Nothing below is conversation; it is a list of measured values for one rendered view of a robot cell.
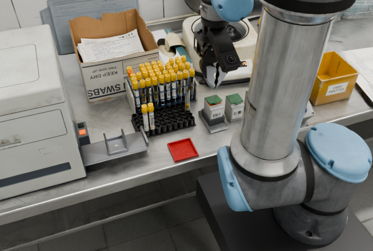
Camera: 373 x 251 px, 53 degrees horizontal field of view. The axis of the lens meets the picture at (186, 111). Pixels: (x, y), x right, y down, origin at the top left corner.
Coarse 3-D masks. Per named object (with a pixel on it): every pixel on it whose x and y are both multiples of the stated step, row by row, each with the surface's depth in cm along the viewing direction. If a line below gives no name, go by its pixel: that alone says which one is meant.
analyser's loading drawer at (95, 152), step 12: (144, 132) 99; (96, 144) 99; (108, 144) 99; (120, 144) 99; (132, 144) 99; (144, 144) 99; (84, 156) 96; (96, 156) 96; (108, 156) 96; (120, 156) 96
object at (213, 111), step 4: (204, 100) 107; (204, 104) 108; (208, 104) 105; (212, 104) 105; (216, 104) 105; (220, 104) 105; (204, 108) 109; (208, 108) 106; (212, 108) 105; (216, 108) 105; (220, 108) 105; (208, 112) 106; (212, 112) 105; (216, 112) 106; (220, 112) 106; (208, 116) 107; (212, 116) 106; (216, 116) 107; (220, 116) 107
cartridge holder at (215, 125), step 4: (200, 112) 112; (204, 112) 109; (200, 116) 112; (204, 116) 109; (224, 116) 107; (204, 120) 109; (208, 120) 107; (212, 120) 106; (216, 120) 107; (220, 120) 108; (224, 120) 108; (208, 124) 108; (212, 124) 108; (216, 124) 108; (220, 124) 108; (224, 124) 108; (208, 128) 108; (212, 128) 107; (216, 128) 107; (220, 128) 107; (224, 128) 108; (212, 132) 107
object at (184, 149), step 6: (186, 138) 105; (168, 144) 103; (174, 144) 104; (180, 144) 104; (186, 144) 104; (192, 144) 103; (174, 150) 102; (180, 150) 102; (186, 150) 102; (192, 150) 102; (174, 156) 101; (180, 156) 101; (186, 156) 101; (192, 156) 100; (198, 156) 101
